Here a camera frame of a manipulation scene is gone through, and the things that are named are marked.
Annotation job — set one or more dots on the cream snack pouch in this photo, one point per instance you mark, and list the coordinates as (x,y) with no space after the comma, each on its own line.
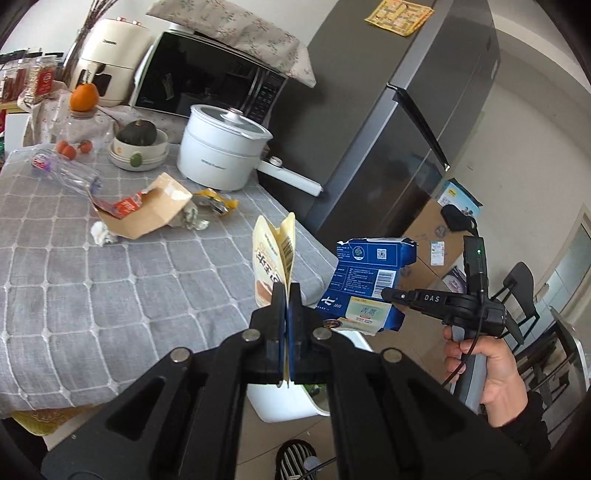
(272,263)

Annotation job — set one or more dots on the yellow foil wrapper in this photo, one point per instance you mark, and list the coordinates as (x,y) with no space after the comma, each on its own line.
(221,206)

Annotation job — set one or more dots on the white electric cooking pot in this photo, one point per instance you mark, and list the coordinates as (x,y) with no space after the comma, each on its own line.
(221,148)

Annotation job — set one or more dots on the grey refrigerator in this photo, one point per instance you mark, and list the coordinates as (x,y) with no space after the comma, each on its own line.
(386,119)

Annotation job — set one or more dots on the white trash bin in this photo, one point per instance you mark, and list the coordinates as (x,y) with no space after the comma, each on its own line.
(288,402)

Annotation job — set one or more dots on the white tissue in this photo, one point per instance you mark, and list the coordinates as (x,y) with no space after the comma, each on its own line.
(101,235)

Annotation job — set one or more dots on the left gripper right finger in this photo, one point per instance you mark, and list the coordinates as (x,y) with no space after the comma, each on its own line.
(391,419)

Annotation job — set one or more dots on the white printed wrapper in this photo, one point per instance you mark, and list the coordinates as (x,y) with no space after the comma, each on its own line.
(188,218)

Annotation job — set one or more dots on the clear plastic bottle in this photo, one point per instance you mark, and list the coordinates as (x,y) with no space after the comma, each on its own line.
(71,174)

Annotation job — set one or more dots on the black microwave oven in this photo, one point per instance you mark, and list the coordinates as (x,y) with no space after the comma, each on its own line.
(180,70)

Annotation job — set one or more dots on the black chair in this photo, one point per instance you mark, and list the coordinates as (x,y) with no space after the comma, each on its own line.
(550,356)

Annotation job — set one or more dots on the red snack packet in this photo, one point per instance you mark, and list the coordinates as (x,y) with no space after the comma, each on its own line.
(120,209)

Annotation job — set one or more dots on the right hand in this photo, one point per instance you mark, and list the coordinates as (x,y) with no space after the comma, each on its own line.
(504,395)

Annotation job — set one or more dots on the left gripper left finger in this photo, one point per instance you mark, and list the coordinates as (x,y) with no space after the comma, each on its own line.
(182,418)

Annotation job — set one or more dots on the cream air fryer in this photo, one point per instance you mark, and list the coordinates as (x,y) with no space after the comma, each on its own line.
(109,58)

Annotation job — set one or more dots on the red labelled spice jar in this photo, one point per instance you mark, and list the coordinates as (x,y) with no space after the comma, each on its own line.
(41,75)

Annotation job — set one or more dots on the grey checked tablecloth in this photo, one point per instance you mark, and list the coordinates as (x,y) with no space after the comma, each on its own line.
(80,322)

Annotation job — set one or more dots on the large orange fruit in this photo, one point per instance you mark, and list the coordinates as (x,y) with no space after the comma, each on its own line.
(84,98)

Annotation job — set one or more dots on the dark green pumpkin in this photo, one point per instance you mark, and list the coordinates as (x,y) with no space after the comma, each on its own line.
(138,133)

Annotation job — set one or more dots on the brown cardboard envelope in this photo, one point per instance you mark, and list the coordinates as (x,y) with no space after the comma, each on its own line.
(161,201)

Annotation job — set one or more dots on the dark blue carton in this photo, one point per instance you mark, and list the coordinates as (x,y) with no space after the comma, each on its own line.
(366,266)

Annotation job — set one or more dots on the cream bowl with plates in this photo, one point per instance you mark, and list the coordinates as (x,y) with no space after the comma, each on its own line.
(139,158)

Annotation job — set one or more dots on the cardboard box stack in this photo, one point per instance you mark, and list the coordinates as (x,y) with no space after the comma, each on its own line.
(439,263)

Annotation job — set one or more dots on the floral cloth cover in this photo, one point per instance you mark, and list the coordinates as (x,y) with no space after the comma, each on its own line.
(241,30)

